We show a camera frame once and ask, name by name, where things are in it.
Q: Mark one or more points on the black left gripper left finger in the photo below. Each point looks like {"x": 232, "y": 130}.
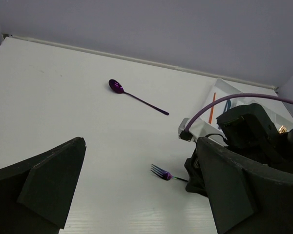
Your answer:
{"x": 36, "y": 193}

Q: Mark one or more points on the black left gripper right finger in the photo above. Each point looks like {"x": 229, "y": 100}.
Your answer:
{"x": 246, "y": 197}

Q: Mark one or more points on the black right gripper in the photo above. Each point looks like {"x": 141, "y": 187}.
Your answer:
{"x": 250, "y": 133}

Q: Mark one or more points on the dark teal chopstick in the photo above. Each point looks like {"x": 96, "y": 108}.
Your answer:
{"x": 227, "y": 106}

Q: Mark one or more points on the orange chopstick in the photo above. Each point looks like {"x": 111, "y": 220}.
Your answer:
{"x": 212, "y": 109}

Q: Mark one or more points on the iridescent metal fork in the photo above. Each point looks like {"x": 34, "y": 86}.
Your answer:
{"x": 163, "y": 174}

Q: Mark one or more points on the purple metal spoon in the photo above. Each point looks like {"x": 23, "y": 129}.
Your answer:
{"x": 118, "y": 88}

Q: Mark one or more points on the gold metal fork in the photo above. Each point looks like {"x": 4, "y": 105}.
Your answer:
{"x": 283, "y": 129}

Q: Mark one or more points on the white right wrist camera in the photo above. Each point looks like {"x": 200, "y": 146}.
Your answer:
{"x": 198, "y": 129}

